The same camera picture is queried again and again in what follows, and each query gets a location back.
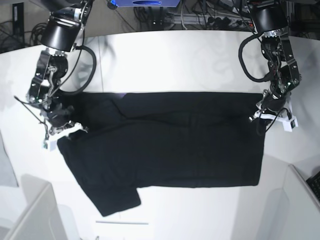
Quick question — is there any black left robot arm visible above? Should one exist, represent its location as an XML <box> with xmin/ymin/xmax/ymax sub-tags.
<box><xmin>238</xmin><ymin>0</ymin><xmax>301</xmax><ymax>120</ymax></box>

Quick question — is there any coiled black cable bundle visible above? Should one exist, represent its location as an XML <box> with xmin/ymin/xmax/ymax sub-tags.
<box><xmin>29</xmin><ymin>22</ymin><xmax>51</xmax><ymax>47</ymax></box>

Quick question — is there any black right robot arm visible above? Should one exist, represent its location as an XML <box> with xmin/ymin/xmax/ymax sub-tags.
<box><xmin>26</xmin><ymin>0</ymin><xmax>97</xmax><ymax>136</ymax></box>

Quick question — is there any black T-shirt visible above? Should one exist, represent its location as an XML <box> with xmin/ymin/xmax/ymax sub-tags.
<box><xmin>57</xmin><ymin>92</ymin><xmax>265</xmax><ymax>217</ymax></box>

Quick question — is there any blue box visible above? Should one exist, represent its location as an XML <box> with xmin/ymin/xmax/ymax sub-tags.
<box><xmin>112</xmin><ymin>0</ymin><xmax>180</xmax><ymax>8</ymax></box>

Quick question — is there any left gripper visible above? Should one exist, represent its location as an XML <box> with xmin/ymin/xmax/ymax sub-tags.
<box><xmin>257</xmin><ymin>91</ymin><xmax>292</xmax><ymax>118</ymax></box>

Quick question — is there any black keyboard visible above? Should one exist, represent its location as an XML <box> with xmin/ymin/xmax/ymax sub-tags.
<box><xmin>306</xmin><ymin>172</ymin><xmax>320</xmax><ymax>200</ymax></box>

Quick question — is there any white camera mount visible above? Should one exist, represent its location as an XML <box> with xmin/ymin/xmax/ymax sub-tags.
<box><xmin>248</xmin><ymin>98</ymin><xmax>299</xmax><ymax>132</ymax></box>
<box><xmin>42</xmin><ymin>121</ymin><xmax>89</xmax><ymax>152</ymax></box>

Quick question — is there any white partition panel left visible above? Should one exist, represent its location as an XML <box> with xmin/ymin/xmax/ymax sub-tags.
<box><xmin>4</xmin><ymin>174</ymin><xmax>68</xmax><ymax>240</ymax></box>

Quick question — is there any white partition panel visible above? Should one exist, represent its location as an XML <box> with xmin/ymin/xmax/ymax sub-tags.
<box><xmin>4</xmin><ymin>174</ymin><xmax>68</xmax><ymax>240</ymax></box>
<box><xmin>265</xmin><ymin>165</ymin><xmax>320</xmax><ymax>240</ymax></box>

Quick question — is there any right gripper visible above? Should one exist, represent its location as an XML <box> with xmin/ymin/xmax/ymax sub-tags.
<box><xmin>40</xmin><ymin>103</ymin><xmax>75</xmax><ymax>134</ymax></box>

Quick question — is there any white partition panel right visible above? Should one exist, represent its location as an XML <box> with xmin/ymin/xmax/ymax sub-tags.
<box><xmin>265</xmin><ymin>165</ymin><xmax>320</xmax><ymax>240</ymax></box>

